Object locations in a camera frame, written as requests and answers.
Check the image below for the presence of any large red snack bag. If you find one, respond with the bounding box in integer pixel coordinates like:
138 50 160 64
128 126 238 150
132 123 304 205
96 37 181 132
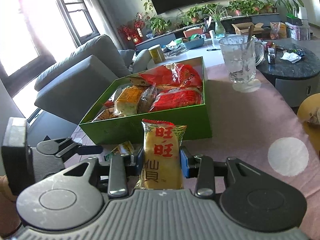
139 63 202 88

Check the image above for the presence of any blue plastic basket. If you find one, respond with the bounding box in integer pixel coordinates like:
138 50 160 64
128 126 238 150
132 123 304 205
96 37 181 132
183 37 204 50

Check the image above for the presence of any glass vase with plant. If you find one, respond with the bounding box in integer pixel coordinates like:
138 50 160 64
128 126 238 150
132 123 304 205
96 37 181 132
208 5 227 37

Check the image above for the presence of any grey sofa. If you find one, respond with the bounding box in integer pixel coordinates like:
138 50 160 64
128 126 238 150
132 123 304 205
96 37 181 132
34 35 151 125

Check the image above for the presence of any red snack packet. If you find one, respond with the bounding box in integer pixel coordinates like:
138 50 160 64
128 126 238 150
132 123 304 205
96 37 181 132
149 88 202 112

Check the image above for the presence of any yellow tin can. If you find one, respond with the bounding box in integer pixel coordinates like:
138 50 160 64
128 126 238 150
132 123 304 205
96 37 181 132
148 44 165 64

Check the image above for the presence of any round white coffee table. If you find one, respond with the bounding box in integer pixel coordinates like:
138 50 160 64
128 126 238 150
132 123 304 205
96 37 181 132
147 38 224 69

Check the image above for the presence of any orange snack packet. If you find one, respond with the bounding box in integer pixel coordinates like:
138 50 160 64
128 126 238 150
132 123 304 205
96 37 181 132
114 86 146 116

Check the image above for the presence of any red flower decoration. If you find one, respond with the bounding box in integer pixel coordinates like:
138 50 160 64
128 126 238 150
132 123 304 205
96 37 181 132
118 12 148 44

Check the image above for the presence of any pink dotted tablecloth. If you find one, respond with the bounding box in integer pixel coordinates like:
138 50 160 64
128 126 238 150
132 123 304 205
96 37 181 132
64 62 320 240

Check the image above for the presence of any black round side table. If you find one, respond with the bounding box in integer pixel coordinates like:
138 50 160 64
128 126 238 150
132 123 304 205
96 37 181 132
257 38 319 108

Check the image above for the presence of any person left hand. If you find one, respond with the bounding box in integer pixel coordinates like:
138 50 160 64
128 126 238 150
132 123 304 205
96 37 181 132
0 176 21 238

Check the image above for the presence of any yellow green snack packet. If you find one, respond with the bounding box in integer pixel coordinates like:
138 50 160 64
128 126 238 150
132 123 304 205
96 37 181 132
104 141 135 161

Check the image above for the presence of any brown grey snack packet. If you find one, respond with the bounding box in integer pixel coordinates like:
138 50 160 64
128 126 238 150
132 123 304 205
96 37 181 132
137 85 158 114

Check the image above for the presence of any green cardboard box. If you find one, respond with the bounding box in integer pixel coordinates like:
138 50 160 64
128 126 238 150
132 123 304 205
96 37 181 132
79 57 212 145

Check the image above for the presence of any yellow red character packet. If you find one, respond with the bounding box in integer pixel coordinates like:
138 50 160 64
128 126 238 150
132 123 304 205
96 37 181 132
136 119 187 190

